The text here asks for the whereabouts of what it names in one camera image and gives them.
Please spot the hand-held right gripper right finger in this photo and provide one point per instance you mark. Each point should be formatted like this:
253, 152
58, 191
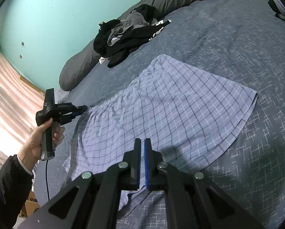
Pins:
147, 167

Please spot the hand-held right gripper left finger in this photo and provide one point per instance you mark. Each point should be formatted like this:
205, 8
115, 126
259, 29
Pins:
138, 167

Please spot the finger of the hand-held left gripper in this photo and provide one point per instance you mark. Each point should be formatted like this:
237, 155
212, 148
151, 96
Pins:
79, 108
73, 118

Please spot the light blue plaid shorts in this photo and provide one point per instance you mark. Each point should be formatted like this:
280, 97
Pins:
168, 105

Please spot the person's left forearm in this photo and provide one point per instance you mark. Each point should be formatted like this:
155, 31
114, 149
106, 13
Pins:
6, 190

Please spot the person's left hand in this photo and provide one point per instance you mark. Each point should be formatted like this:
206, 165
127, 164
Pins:
34, 148

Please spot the light grey duvet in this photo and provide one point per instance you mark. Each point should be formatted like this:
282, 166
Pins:
61, 95

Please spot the long dark grey pillow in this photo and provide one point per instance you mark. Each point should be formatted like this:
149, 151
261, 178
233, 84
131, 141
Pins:
78, 69

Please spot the pink curtain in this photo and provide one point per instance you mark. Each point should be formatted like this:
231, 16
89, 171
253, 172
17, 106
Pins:
9, 100

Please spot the small white cloth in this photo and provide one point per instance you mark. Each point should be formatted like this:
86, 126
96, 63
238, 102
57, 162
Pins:
103, 60

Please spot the black garment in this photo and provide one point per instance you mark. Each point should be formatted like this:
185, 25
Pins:
133, 40

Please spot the cardboard box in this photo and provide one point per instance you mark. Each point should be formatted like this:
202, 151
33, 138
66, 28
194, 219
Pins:
31, 205

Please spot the grey garment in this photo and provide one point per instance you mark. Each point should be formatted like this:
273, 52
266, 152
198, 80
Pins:
135, 19

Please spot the blue patterned bed sheet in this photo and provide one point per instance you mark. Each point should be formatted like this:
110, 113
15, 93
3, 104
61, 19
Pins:
240, 52

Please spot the wooden window frame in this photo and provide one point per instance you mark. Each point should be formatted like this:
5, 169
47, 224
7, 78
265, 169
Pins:
33, 85

